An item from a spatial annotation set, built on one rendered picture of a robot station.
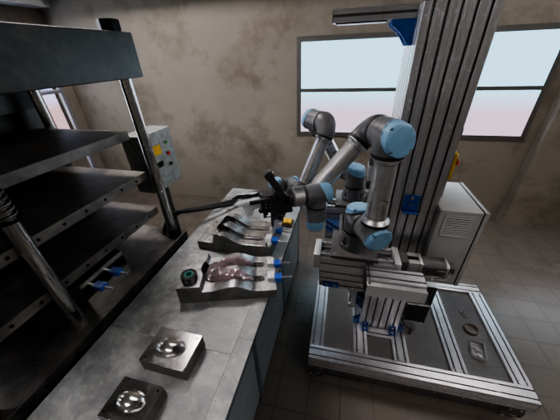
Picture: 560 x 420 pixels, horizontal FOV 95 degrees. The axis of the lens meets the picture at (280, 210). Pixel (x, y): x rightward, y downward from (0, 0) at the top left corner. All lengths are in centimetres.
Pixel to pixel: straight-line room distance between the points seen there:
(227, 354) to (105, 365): 51
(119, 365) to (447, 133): 168
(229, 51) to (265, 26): 48
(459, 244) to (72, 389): 181
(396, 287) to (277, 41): 274
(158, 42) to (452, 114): 332
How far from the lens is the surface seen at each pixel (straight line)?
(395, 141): 95
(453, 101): 130
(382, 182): 103
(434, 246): 155
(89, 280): 165
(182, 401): 124
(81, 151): 158
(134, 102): 170
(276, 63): 330
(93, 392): 141
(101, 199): 161
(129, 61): 167
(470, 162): 372
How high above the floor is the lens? 189
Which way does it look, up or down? 31 degrees down
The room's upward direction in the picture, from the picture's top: 2 degrees counter-clockwise
